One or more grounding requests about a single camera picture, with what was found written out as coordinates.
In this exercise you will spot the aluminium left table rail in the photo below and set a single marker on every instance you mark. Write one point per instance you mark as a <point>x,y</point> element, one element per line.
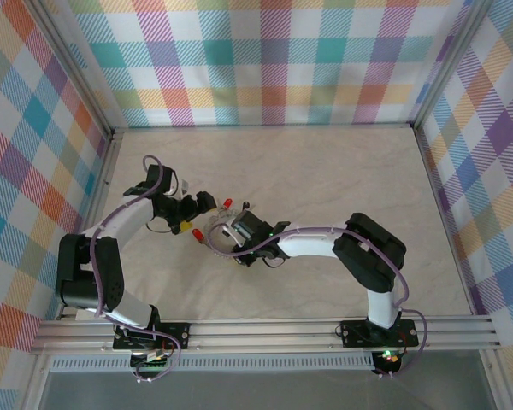
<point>104,205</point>

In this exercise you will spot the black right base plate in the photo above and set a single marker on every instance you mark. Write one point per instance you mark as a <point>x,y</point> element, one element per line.
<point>355,335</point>

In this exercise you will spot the controller board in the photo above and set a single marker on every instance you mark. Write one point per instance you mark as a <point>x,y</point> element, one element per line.
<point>388,356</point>
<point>151,361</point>

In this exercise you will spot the aluminium table rail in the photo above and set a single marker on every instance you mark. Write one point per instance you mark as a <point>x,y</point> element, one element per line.
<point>446,222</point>
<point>261,125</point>
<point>104,205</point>

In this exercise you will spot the aluminium frame post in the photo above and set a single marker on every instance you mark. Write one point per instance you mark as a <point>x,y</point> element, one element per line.
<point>446,64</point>
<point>72,68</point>

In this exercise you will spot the aluminium rear table rail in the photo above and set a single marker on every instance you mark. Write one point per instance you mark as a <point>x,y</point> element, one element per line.
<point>261,125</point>

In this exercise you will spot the aluminium right table rail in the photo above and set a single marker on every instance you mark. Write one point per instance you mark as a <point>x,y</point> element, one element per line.
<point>446,222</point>

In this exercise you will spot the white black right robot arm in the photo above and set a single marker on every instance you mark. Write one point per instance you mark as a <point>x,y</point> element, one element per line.
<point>308,247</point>

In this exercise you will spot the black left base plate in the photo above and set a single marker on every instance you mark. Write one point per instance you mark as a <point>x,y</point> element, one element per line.
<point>175,335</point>

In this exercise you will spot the aluminium left frame post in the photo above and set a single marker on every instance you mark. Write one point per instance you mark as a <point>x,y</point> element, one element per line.
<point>72,68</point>

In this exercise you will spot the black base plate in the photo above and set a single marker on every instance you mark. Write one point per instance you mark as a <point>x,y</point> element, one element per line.
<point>355,335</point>
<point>175,335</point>

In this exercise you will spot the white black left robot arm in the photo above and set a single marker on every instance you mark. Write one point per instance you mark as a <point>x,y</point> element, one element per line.
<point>130,215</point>

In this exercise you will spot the right controller board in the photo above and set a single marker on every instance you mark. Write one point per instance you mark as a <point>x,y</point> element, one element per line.
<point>388,356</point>

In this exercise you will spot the left controller board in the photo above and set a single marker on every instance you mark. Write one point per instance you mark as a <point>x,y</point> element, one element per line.
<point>151,361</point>

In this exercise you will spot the dark-headed key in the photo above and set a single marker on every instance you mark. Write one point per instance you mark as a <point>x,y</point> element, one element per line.
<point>246,205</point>

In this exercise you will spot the aluminium right frame post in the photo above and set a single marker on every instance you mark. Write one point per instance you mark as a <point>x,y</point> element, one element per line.
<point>446,64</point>

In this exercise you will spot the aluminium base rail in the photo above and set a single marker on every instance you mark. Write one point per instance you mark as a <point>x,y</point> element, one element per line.
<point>261,335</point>

